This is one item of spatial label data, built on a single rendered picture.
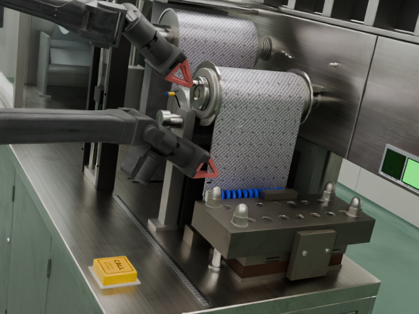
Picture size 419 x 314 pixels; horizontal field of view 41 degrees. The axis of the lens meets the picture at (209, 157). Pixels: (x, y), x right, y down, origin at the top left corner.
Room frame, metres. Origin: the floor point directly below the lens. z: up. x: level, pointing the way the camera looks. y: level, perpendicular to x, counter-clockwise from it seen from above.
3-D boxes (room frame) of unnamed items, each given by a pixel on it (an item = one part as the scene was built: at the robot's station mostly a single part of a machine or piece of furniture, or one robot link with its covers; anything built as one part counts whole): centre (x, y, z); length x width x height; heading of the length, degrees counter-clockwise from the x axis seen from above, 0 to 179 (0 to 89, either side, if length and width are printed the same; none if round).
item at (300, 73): (1.40, -0.18, 1.25); 0.15 x 0.01 x 0.15; 31
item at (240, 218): (1.07, -0.08, 1.05); 0.04 x 0.04 x 0.04
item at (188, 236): (1.28, -0.10, 0.92); 0.28 x 0.04 x 0.04; 121
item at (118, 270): (1.01, 0.15, 0.91); 0.07 x 0.07 x 0.02; 31
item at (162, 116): (1.25, 0.12, 1.18); 0.04 x 0.02 x 0.04; 31
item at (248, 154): (1.28, -0.10, 1.11); 0.23 x 0.01 x 0.18; 121
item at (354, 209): (1.24, -0.36, 1.05); 0.04 x 0.04 x 0.04
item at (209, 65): (1.27, 0.03, 1.25); 0.15 x 0.01 x 0.15; 31
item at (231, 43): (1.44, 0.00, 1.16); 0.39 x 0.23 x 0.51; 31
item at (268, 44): (1.63, -0.08, 1.33); 0.07 x 0.07 x 0.07; 31
